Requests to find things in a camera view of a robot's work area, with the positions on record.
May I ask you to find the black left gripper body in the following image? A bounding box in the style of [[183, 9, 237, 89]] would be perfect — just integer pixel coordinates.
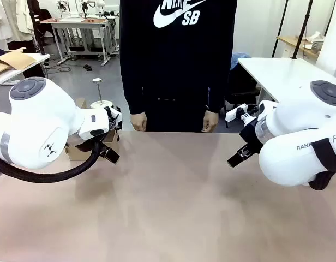
[[94, 130, 112, 153]]

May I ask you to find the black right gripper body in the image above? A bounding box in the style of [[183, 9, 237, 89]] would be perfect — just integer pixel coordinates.
[[238, 120, 265, 154]]

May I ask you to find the brown cardboard cup carrier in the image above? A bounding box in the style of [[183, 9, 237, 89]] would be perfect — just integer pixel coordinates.
[[64, 98, 121, 161]]

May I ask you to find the person's right hand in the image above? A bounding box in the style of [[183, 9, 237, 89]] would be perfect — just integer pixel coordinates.
[[130, 113, 148, 132]]

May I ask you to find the person's left hand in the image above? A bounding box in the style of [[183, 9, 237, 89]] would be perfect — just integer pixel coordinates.
[[202, 111, 220, 133]]

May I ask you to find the white round stand with pole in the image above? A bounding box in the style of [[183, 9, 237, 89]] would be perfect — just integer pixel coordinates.
[[90, 78, 115, 110]]

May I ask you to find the white side table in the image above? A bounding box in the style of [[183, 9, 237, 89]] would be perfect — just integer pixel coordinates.
[[237, 57, 336, 104]]

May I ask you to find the blue cloth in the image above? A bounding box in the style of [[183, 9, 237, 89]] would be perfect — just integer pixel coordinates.
[[230, 52, 252, 70]]

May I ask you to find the person in black hoodie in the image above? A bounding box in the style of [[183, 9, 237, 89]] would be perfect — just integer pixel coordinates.
[[119, 0, 238, 133]]

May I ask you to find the wooden shelf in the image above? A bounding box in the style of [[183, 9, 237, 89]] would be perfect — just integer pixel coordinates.
[[276, 34, 320, 57]]

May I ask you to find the black tripod pole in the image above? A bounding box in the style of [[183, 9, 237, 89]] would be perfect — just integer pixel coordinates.
[[291, 0, 314, 59]]

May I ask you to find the brown cardboard sheet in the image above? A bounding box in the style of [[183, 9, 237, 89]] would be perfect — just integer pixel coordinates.
[[0, 47, 38, 76]]

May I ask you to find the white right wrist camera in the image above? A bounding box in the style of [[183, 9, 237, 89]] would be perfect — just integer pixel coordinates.
[[225, 103, 260, 123]]

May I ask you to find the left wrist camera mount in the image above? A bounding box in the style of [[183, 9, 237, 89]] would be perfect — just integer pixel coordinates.
[[104, 105, 123, 132]]

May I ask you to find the black left arm cable sleeve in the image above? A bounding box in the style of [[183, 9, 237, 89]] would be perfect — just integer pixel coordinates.
[[0, 139, 104, 183]]

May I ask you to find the white table with grey frame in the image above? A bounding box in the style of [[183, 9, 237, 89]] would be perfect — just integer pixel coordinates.
[[39, 17, 114, 67]]

